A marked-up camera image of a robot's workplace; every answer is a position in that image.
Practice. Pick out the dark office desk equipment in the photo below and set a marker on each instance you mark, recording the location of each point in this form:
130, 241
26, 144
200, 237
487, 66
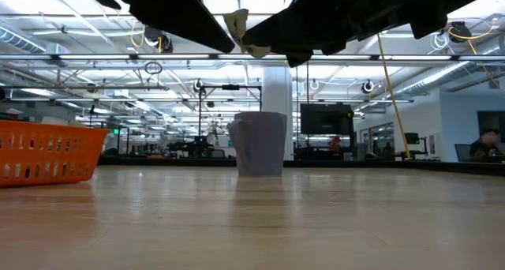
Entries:
185, 148

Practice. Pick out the small black ceiling reel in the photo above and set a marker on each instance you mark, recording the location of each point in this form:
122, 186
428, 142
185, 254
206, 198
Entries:
198, 85
367, 86

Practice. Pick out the white building column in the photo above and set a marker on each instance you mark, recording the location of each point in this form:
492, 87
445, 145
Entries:
276, 88

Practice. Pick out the small black monitor on stand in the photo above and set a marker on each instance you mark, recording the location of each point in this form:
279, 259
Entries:
412, 137

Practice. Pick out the green white sweetener packet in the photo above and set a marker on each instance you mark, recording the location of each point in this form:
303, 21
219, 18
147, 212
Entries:
236, 23

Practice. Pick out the long horizontal light bar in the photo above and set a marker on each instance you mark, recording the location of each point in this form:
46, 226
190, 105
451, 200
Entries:
158, 57

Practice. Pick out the grey office chair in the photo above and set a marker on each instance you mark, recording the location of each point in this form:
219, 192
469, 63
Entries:
462, 152

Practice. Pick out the lilac ceramic mug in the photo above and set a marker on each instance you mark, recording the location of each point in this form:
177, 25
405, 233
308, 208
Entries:
262, 143

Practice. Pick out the large black monitor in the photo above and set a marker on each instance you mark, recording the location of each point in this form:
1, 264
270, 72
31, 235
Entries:
326, 119

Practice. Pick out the dark doorway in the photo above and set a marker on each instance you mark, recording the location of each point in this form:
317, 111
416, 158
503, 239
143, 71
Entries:
491, 120

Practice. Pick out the pale grey box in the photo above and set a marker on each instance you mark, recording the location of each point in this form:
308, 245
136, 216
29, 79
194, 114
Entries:
53, 120

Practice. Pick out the small red object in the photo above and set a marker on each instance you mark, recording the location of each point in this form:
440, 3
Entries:
335, 142

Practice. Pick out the grey ribbed ventilation duct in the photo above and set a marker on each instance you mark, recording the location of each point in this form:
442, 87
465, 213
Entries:
19, 41

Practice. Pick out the orange plastic basket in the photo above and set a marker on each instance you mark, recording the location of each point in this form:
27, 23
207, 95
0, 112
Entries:
47, 155

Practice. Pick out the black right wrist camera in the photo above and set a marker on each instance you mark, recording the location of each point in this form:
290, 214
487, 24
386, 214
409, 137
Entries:
428, 27

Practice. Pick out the black metal frame rig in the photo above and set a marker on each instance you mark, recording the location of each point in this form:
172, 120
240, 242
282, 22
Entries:
200, 112

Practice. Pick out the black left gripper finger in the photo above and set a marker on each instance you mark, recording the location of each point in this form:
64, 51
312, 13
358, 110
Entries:
177, 13

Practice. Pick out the person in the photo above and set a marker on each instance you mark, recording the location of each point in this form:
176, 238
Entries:
481, 147

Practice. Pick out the small white object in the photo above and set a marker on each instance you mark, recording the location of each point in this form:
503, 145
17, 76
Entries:
12, 113

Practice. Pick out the silver ventilation duct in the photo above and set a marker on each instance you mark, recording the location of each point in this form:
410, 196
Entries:
434, 78

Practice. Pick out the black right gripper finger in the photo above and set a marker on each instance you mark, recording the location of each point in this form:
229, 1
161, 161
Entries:
298, 61
292, 33

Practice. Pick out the thin ceiling light strip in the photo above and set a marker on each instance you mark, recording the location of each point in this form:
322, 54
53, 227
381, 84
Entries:
371, 100

